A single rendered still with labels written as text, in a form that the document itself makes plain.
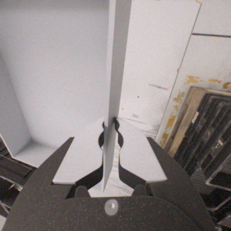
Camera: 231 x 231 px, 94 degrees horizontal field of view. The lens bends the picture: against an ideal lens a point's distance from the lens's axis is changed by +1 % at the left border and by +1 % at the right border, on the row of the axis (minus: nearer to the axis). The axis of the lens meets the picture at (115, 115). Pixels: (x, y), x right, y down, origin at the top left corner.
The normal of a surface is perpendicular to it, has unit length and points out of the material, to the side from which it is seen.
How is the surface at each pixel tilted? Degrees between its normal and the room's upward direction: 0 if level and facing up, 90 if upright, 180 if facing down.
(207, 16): 0
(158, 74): 0
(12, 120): 89
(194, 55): 0
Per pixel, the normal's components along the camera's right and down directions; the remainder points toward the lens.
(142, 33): -0.25, 0.46
